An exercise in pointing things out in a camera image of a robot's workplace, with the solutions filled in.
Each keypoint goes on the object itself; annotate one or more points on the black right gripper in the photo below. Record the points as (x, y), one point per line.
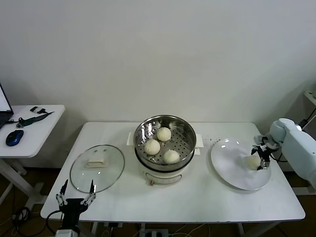
(264, 153)

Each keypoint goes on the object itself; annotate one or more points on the black laptop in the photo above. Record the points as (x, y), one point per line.
(3, 98)

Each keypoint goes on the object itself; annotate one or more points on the small black card device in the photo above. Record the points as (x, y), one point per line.
(37, 109)

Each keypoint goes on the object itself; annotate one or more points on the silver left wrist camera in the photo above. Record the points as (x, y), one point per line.
(66, 234)

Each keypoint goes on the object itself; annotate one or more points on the round glass pot lid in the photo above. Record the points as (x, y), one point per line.
(111, 168)

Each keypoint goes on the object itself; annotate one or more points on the white steamed baozi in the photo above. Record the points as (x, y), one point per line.
(171, 156)
(164, 134)
(253, 162)
(152, 147)

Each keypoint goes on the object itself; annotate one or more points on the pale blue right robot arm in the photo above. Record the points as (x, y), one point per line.
(296, 145)

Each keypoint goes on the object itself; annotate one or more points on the white shelf stand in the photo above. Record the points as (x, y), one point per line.
(311, 100)

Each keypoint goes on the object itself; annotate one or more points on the white side table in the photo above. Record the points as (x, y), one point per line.
(37, 133)

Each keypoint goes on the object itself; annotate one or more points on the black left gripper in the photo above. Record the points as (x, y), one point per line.
(71, 209)

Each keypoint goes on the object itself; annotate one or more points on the blue computer mouse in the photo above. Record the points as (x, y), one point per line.
(14, 137)

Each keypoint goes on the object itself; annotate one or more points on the perforated steel steamer basket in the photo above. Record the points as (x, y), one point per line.
(148, 160)

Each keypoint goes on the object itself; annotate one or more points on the large white plate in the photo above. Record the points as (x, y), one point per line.
(222, 158)

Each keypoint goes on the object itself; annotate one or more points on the white floor power strip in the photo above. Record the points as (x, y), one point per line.
(153, 233)

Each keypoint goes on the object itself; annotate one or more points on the white electric cooker pot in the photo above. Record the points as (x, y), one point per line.
(163, 176)

